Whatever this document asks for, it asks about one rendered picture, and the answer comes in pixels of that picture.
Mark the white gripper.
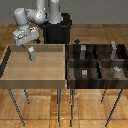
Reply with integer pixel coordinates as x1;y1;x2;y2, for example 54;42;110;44
12;26;40;47

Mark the grey milk carton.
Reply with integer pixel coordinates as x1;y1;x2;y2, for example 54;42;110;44
27;46;37;62

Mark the tall grey carton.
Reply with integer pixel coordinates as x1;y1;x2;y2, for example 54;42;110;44
79;45;87;60

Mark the dark wooden compartment bin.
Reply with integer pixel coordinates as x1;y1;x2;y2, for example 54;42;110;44
65;39;128;128

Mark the light wooden tray table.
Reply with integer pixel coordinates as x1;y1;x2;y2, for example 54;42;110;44
0;43;67;127

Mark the small grey cube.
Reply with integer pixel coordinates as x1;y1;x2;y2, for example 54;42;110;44
81;69;89;78

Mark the grey bottle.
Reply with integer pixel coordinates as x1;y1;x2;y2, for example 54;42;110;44
110;40;118;60

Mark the small grey can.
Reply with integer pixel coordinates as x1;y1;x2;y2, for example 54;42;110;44
112;65;122;79

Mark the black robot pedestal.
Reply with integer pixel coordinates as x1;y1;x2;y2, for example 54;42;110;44
38;12;73;45

